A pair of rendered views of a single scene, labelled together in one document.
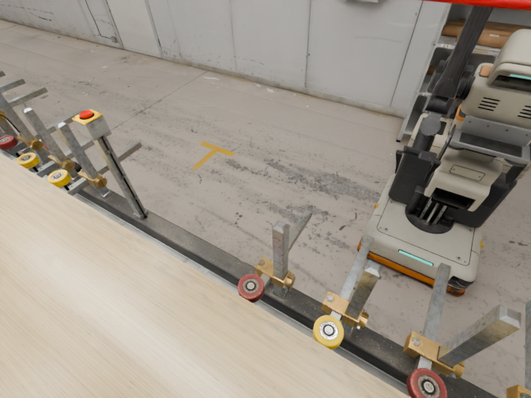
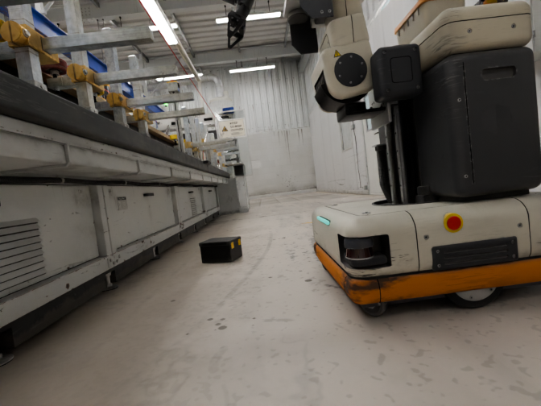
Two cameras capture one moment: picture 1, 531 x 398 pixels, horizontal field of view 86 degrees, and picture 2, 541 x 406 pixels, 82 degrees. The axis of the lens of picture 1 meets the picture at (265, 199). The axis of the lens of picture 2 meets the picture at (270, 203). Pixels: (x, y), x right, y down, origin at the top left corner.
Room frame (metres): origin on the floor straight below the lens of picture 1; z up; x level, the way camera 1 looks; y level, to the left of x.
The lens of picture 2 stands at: (0.05, -1.64, 0.39)
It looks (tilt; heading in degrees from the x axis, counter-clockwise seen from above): 3 degrees down; 55
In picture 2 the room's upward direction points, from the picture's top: 7 degrees counter-clockwise
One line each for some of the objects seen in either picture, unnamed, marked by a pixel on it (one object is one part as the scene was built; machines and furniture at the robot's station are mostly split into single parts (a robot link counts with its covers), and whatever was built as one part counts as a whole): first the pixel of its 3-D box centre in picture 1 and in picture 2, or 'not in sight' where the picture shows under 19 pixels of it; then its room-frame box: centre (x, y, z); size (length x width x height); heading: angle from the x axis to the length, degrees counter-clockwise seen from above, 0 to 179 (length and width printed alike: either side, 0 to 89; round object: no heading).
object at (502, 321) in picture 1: (455, 351); (78, 51); (0.19, -0.45, 0.91); 0.04 x 0.04 x 0.48; 56
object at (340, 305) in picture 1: (344, 310); (120, 103); (0.34, -0.23, 0.81); 0.14 x 0.06 x 0.05; 56
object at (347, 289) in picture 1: (348, 286); (142, 102); (0.42, -0.26, 0.81); 0.43 x 0.03 x 0.04; 146
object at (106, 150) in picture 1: (122, 180); (178, 123); (0.87, 0.58, 0.93); 0.05 x 0.05 x 0.45; 56
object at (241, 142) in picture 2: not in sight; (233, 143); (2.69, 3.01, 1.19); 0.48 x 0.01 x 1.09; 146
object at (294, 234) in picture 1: (282, 253); (161, 116); (0.56, -0.05, 0.81); 0.43 x 0.03 x 0.04; 146
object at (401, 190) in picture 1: (452, 170); (430, 111); (1.18, -1.07, 0.59); 0.55 x 0.34 x 0.83; 56
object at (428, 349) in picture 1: (432, 354); (86, 78); (0.20, -0.43, 0.83); 0.14 x 0.06 x 0.05; 56
